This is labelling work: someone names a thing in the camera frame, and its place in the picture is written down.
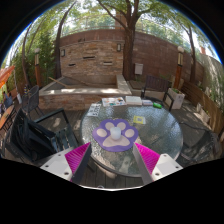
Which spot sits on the white planter box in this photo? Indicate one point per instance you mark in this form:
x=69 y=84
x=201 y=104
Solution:
x=176 y=98

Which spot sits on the white printed sign strip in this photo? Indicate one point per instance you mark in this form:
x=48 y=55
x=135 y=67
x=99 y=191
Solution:
x=94 y=110

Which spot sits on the thin tree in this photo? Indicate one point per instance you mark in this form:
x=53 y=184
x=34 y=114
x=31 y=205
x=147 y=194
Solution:
x=192 y=56
x=59 y=53

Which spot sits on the black wall lamp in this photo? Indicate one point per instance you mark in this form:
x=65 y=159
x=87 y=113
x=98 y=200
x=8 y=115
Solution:
x=119 y=47
x=62 y=52

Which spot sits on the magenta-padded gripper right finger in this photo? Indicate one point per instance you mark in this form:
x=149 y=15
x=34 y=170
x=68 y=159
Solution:
x=165 y=165

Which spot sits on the small white booklet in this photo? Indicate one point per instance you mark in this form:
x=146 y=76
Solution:
x=147 y=102

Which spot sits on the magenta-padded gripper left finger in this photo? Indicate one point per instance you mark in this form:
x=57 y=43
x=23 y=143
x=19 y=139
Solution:
x=56 y=165

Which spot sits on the stone raised bed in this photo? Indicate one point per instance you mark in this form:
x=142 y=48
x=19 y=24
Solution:
x=66 y=100

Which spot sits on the black mesh chair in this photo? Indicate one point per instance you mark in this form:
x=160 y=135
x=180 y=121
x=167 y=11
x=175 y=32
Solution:
x=32 y=98

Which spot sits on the purple paw-shaped mouse pad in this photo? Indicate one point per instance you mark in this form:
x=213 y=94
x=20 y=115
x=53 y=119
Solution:
x=100 y=140

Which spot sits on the wooden lamp post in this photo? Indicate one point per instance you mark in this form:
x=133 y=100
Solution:
x=37 y=70
x=180 y=70

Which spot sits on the dark wooden bench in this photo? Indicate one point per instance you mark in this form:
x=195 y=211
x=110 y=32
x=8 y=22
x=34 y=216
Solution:
x=156 y=83

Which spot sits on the colourful printed sheet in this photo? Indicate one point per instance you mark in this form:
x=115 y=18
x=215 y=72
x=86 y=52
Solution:
x=113 y=101

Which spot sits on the grey wall utility box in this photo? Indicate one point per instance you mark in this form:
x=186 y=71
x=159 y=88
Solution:
x=138 y=69

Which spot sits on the black slatted armchair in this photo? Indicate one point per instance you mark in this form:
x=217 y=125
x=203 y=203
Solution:
x=33 y=136

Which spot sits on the yellow printed card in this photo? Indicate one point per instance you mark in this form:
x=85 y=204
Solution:
x=139 y=120

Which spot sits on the large brown tree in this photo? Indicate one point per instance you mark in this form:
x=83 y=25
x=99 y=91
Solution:
x=129 y=50

